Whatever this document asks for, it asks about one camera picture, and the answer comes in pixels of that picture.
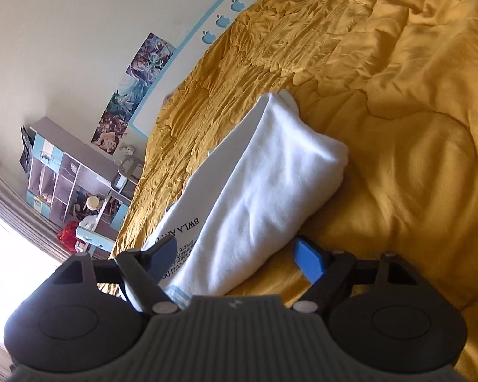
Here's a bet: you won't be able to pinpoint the white printed sweatshirt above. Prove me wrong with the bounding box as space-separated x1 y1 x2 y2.
144 90 348 308

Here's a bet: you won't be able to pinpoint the light blue desk chair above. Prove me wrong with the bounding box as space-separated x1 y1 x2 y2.
76 227 114 255

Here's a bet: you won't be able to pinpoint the red bag on desk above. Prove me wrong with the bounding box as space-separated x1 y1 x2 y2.
57 221 79 253

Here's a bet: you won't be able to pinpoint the grey folding chair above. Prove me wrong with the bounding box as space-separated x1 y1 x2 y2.
111 155 144 192

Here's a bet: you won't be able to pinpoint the grey blue bookshelf desk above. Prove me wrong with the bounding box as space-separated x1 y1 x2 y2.
25 117 134 241

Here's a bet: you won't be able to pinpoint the grey window curtain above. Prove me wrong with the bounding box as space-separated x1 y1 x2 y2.
0 173 70 262

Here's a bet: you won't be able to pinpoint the yellow quilted bedspread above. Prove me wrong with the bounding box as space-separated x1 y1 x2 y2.
114 0 478 381

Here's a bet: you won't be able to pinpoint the white blue headboard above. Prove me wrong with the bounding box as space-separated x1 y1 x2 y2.
129 0 258 138

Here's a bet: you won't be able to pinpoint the anime wall posters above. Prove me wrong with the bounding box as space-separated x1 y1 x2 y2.
91 33 176 155

